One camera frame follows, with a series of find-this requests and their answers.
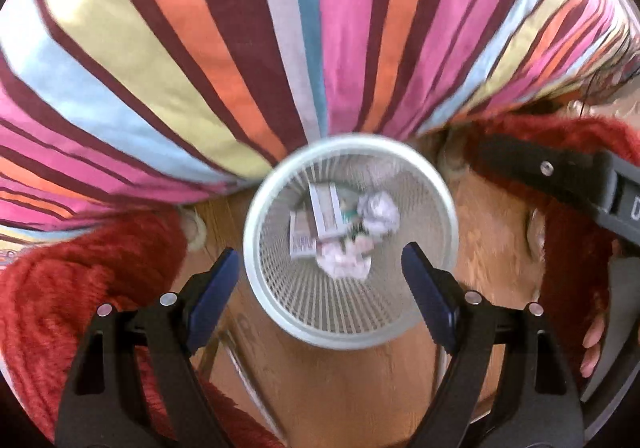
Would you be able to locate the beige slipper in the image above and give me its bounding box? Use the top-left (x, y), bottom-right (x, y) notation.
top-left (177, 208), bottom-right (209, 252)
top-left (435, 130), bottom-right (474, 179)

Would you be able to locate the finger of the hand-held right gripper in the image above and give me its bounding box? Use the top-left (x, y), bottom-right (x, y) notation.
top-left (476, 134), bottom-right (617, 220)

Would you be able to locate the metal stool frame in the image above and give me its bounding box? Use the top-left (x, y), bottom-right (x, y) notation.
top-left (197, 323), bottom-right (289, 444)

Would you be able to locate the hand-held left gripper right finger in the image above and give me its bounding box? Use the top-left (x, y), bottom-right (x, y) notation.
top-left (401, 242), bottom-right (586, 448)

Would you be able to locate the striped colourful blanket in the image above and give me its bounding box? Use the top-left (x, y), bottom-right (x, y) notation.
top-left (0, 0), bottom-right (640, 261)

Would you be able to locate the white paper wrapper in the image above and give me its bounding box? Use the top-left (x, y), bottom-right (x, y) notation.
top-left (317, 243), bottom-right (374, 282)

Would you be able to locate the small white box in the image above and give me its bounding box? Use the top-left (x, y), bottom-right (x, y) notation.
top-left (307, 182), bottom-right (347, 242)

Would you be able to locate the person's right hand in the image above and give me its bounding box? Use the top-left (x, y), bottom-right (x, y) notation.
top-left (580, 315), bottom-right (612, 379)

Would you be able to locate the small beige box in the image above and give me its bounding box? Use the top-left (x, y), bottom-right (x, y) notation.
top-left (288, 210), bottom-right (321, 260)

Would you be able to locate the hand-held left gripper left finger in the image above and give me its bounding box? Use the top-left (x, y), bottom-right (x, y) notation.
top-left (55, 248), bottom-right (241, 448)

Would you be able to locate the white mesh wastebasket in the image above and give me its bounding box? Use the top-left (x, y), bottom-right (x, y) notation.
top-left (243, 134), bottom-right (460, 350)

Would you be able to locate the green floral tissue pack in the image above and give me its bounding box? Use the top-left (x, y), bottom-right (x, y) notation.
top-left (342, 208), bottom-right (374, 254)

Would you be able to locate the white paper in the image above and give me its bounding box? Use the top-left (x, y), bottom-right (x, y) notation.
top-left (357, 191), bottom-right (402, 242)

